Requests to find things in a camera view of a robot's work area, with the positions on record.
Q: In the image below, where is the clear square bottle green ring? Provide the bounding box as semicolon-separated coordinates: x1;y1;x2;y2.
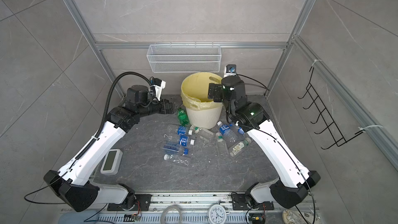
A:
189;125;215;142

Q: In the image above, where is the clear tall bottle white cap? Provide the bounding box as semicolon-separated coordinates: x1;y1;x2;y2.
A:
215;132;229;158

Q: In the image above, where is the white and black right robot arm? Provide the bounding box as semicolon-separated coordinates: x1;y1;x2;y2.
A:
206;74;320;209

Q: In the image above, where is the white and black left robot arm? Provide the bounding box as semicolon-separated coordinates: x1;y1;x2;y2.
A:
44;72;174;212

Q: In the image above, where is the white bin with yellow bag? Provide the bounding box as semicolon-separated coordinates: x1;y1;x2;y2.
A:
181;72;223;129

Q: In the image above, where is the green bottle near bin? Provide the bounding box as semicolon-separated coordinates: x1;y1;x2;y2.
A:
177;107;190;126

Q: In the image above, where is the blue label bottle white cap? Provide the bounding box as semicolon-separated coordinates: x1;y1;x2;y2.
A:
167;124;194;136

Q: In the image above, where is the clear bottle green label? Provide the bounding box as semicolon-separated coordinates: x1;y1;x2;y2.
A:
229;137;252;157

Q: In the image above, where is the clear bottle blue cap bottom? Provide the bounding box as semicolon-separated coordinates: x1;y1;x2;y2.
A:
162;142;189;156

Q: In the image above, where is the crushed clear bottle white cap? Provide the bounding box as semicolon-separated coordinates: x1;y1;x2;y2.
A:
163;154;191;167

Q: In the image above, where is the white digital display device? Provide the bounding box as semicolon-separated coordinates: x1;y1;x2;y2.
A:
100;149;123;175

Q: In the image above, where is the clear tube loop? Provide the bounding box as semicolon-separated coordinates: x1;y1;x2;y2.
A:
160;204;183;224

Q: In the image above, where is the white analog clock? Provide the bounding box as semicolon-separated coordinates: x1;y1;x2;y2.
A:
208;204;228;224

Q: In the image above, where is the white wire mesh basket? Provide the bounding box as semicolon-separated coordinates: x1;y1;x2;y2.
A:
147;44;222;73

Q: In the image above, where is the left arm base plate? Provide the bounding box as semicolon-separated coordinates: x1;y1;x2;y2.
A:
107;194;152;212

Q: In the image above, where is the black wire hook rack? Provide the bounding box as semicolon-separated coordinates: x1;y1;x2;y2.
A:
297;67;365;150

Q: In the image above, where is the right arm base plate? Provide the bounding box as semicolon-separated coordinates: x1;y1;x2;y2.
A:
230;192;275;211

